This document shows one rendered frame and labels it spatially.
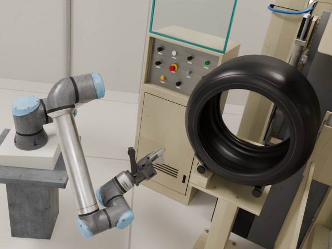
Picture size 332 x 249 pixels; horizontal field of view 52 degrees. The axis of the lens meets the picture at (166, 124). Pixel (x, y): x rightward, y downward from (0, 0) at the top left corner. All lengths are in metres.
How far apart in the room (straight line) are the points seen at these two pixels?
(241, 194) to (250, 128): 0.37
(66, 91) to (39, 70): 3.15
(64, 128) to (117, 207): 0.41
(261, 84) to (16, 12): 3.49
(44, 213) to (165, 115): 1.05
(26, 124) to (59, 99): 0.62
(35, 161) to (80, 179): 0.66
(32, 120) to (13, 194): 0.52
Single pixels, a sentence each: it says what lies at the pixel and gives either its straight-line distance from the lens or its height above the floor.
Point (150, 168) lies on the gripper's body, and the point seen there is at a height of 0.93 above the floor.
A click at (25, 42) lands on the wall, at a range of 4.50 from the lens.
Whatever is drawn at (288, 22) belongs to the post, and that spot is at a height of 1.60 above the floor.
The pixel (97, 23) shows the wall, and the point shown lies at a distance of 4.23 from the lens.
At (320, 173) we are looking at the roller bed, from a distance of 1.87.
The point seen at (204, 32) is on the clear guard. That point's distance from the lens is 2.23.
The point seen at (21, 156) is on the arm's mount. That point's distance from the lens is 2.07.
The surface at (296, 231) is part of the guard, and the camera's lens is 1.39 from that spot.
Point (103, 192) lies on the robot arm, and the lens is 1.58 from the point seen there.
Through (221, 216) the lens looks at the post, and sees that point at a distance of 2.28.
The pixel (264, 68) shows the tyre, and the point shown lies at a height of 1.46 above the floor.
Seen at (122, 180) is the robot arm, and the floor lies 0.88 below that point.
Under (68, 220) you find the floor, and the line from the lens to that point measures 2.61.
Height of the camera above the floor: 1.87
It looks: 29 degrees down
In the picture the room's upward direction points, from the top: 9 degrees clockwise
